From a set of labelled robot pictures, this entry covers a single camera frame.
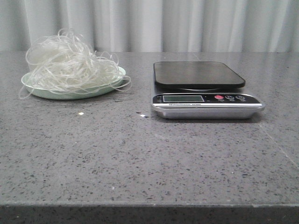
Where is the black silver kitchen scale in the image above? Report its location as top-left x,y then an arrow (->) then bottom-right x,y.
151,61 -> 265,119

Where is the light green round plate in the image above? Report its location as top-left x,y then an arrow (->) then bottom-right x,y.
21,67 -> 126,100

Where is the white pleated curtain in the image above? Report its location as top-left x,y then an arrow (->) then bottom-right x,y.
0,0 -> 299,52

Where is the white translucent vermicelli bundle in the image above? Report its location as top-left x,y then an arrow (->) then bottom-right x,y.
19,29 -> 132,99

